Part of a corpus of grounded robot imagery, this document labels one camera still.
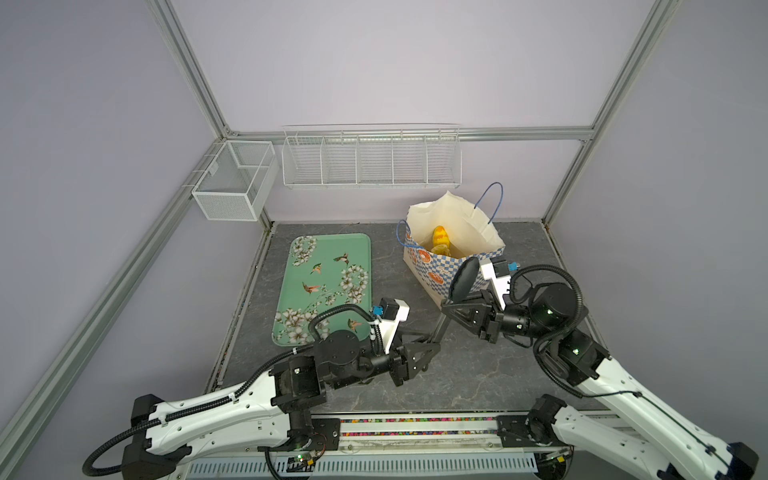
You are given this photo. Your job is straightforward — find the long white wire basket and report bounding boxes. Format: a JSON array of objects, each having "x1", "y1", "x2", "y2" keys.
[{"x1": 282, "y1": 123, "x2": 463, "y2": 189}]

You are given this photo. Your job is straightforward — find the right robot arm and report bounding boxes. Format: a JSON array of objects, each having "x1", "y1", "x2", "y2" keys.
[{"x1": 441, "y1": 257, "x2": 759, "y2": 479}]

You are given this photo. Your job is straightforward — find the small white mesh basket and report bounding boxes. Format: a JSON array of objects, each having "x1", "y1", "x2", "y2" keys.
[{"x1": 192, "y1": 140, "x2": 280, "y2": 222}]

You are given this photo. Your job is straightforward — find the checkered paper bag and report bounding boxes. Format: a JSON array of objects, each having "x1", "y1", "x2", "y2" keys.
[{"x1": 395, "y1": 192, "x2": 505, "y2": 305}]

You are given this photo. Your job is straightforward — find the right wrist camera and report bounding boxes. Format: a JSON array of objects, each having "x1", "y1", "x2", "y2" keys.
[{"x1": 480, "y1": 256, "x2": 520, "y2": 310}]

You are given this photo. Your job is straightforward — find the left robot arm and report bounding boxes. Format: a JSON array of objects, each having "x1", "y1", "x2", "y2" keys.
[{"x1": 82, "y1": 298, "x2": 446, "y2": 479}]

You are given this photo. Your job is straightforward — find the green floral tray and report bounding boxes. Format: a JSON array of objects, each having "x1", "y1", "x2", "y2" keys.
[{"x1": 272, "y1": 233, "x2": 372, "y2": 347}]

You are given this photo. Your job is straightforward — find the round fake bread roll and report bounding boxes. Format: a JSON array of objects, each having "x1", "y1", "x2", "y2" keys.
[{"x1": 430, "y1": 243, "x2": 452, "y2": 257}]

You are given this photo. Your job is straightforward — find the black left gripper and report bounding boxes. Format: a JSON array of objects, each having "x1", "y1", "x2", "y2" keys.
[{"x1": 330, "y1": 326, "x2": 440, "y2": 390}]

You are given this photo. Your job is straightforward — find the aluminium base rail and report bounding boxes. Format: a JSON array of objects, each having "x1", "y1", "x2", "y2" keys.
[{"x1": 155, "y1": 410, "x2": 655, "y2": 480}]

